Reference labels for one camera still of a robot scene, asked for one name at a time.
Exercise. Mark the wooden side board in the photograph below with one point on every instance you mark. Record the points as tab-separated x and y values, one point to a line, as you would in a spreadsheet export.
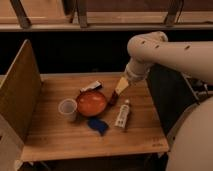
19	91

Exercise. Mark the blue crumpled cloth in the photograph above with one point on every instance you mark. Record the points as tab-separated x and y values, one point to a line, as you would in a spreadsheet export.
98	125

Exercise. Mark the wooden shelf rail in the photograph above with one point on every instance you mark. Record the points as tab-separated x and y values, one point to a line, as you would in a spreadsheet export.
105	15

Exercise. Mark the white and black marker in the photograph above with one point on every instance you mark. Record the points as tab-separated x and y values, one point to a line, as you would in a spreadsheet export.
92	86

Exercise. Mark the orange bowl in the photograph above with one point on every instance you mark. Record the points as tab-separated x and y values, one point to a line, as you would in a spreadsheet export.
91	103

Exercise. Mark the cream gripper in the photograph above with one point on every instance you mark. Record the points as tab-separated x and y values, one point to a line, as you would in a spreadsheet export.
121	86

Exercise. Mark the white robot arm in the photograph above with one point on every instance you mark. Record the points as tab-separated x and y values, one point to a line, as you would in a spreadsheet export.
191	58

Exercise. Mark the white robot base shell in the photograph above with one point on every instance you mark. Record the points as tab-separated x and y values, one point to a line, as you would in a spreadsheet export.
193	146

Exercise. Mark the black panel beside table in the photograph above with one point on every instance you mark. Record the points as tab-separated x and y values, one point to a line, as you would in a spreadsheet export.
170	93

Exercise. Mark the white tube with cap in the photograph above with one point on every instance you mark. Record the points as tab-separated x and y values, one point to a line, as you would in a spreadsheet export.
122	117

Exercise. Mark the translucent plastic cup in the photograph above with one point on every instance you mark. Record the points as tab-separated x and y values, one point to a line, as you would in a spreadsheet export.
68	108

